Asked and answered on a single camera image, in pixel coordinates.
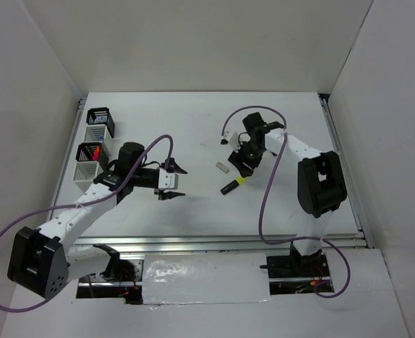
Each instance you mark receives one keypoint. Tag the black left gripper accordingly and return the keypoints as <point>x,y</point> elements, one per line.
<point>164,196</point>

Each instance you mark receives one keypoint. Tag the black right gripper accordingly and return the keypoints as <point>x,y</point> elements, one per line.
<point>238,159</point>

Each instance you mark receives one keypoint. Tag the yellow cap black highlighter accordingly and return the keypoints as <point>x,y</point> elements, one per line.
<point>232,185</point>

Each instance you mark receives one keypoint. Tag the pink cap black highlighter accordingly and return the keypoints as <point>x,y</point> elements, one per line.
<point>96,153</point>

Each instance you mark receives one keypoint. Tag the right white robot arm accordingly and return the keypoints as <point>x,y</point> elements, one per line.
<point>320,181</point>

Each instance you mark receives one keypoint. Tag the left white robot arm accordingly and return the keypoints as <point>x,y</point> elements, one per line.
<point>43,260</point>

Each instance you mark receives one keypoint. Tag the white eraser block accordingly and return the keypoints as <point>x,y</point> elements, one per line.
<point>222,167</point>

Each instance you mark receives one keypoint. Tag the near white mesh container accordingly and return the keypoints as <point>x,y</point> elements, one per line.
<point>85,173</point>

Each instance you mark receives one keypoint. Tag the white mesh container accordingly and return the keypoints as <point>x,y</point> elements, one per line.
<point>98,133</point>
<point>85,173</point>

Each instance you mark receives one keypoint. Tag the far white mesh container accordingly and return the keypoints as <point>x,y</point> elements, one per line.
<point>98,133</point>

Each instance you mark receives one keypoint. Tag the near black mesh container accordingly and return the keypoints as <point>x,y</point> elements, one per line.
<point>92,151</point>

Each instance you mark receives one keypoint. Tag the black mesh container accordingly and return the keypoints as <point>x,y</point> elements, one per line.
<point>93,112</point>
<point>92,151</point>

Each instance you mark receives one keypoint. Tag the far black mesh container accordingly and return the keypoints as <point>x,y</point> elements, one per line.
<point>93,112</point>

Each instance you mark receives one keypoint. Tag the white foil cover plate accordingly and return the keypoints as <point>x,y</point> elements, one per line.
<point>205,279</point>

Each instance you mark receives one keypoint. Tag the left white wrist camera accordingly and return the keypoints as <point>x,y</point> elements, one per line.
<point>167,181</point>

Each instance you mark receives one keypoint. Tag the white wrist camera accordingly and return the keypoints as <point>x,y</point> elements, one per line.
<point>167,181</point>
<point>231,138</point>

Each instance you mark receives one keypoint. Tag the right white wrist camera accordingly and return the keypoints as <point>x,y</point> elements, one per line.
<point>231,138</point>

